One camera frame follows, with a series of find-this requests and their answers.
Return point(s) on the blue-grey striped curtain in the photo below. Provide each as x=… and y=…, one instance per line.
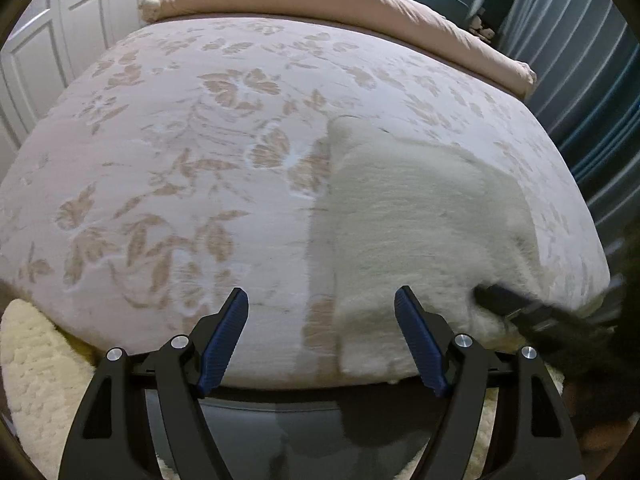
x=575, y=85

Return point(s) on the white fluffy garment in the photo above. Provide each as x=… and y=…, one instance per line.
x=415, y=210

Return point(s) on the white panelled wardrobe doors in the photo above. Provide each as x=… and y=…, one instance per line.
x=60, y=25

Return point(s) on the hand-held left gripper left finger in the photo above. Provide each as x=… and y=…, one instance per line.
x=227, y=340

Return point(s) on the floral beige bed blanket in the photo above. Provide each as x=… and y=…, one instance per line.
x=175, y=160

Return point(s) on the dark grey bed base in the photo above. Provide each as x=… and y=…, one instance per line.
x=300, y=435

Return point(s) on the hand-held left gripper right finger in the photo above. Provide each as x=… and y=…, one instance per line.
x=417, y=340

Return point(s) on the cream fluffy rug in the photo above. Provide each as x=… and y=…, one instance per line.
x=35, y=360

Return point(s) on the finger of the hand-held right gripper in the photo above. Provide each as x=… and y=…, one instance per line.
x=505, y=300

